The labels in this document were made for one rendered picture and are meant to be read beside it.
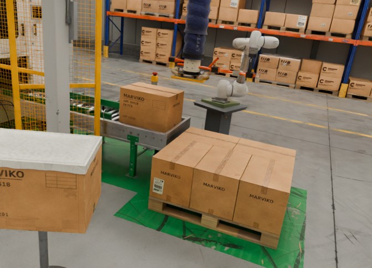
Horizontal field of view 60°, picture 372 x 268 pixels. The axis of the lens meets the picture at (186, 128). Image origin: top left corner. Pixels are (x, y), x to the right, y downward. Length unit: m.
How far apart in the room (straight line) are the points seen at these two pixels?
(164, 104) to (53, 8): 1.38
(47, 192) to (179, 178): 1.38
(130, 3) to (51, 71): 9.28
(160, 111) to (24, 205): 1.94
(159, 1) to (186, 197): 9.15
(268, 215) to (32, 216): 1.77
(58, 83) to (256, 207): 1.92
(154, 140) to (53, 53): 1.29
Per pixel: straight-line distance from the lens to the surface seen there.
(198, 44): 3.30
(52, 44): 2.85
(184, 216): 3.07
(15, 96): 3.34
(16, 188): 1.83
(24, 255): 2.78
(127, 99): 3.59
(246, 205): 2.80
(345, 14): 10.28
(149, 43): 11.66
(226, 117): 4.08
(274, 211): 2.77
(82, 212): 1.80
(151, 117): 3.49
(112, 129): 3.60
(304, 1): 11.61
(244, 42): 3.56
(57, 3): 2.83
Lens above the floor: 1.76
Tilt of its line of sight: 19 degrees down
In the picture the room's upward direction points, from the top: 6 degrees clockwise
